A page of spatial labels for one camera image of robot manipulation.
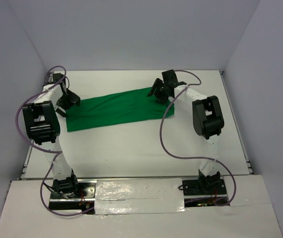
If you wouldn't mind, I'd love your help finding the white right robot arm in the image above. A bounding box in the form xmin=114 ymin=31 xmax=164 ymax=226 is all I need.
xmin=147 ymin=69 xmax=225 ymax=195

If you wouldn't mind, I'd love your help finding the green t shirt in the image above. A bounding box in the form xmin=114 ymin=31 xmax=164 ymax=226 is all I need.
xmin=66 ymin=88 xmax=174 ymax=132

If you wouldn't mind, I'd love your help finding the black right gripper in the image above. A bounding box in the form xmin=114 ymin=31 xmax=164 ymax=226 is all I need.
xmin=147 ymin=77 xmax=170 ymax=104

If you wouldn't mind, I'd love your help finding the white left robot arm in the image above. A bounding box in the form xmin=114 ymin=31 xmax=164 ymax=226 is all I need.
xmin=20 ymin=72 xmax=81 ymax=198

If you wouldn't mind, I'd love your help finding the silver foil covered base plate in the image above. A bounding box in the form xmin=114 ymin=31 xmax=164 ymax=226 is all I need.
xmin=94 ymin=178 xmax=185 ymax=215

